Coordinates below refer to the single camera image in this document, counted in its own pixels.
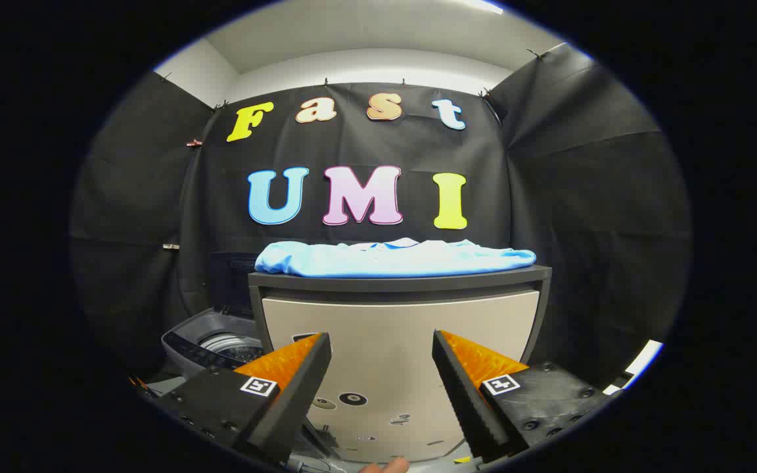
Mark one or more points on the light blue shirt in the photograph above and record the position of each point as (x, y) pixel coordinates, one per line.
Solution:
(385, 263)

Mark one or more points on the white panel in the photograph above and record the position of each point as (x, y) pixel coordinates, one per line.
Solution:
(641, 360)

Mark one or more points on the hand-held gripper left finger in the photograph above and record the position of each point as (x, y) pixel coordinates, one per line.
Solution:
(299, 394)

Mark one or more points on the grey washing machine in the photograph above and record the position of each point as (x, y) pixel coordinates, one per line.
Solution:
(184, 343)

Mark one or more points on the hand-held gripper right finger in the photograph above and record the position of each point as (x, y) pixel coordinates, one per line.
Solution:
(467, 401)

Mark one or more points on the grey cabinet with beige door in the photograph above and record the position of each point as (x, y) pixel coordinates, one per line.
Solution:
(385, 328)

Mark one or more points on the black backdrop cloth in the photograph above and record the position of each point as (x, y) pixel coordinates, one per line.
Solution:
(562, 197)

